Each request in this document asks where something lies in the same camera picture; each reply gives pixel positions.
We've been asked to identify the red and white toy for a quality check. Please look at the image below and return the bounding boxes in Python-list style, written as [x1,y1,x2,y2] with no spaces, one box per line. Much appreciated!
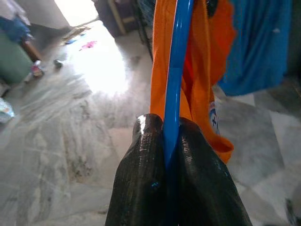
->
[24,60,45,83]

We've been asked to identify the white tissue pack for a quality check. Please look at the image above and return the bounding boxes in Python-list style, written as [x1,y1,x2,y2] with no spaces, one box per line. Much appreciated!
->
[0,97,15,124]

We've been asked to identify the dark blue draped garment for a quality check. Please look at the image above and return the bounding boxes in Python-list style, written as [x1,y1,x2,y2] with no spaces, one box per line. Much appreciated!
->
[0,15,32,43]

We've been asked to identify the brown wooden board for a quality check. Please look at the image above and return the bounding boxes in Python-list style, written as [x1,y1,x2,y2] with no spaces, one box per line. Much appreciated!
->
[22,41,42,62]

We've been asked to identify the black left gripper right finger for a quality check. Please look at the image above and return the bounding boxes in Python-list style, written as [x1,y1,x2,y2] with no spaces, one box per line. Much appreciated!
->
[175,117,253,226]

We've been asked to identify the beige floor cloth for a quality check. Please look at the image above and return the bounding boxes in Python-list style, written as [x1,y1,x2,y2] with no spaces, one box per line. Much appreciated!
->
[61,25,91,45]

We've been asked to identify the black metal drying rack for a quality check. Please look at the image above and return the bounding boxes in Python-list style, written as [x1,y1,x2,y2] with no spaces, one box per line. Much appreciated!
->
[136,0,156,62]

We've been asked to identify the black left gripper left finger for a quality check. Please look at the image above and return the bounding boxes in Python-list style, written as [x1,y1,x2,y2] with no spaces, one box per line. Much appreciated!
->
[104,113,166,226]

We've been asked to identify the green plastic bin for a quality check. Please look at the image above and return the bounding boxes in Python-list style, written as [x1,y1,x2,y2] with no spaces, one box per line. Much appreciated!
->
[0,32,33,84]

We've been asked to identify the blue plastic hanger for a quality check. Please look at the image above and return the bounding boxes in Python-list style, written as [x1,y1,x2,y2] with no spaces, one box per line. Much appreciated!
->
[163,0,196,226]

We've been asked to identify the orange shirt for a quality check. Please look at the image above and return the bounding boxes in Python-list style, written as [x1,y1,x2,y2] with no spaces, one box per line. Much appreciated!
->
[150,0,237,165]

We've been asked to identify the purple armchair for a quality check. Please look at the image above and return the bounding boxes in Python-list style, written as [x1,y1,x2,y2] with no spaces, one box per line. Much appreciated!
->
[96,0,142,38]

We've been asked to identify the small pink floor item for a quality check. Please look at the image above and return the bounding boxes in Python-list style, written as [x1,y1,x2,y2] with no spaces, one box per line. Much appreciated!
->
[79,40,97,50]

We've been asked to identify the plain blue shirt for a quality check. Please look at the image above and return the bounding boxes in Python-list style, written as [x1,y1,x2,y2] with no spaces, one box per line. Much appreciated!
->
[217,0,293,97]

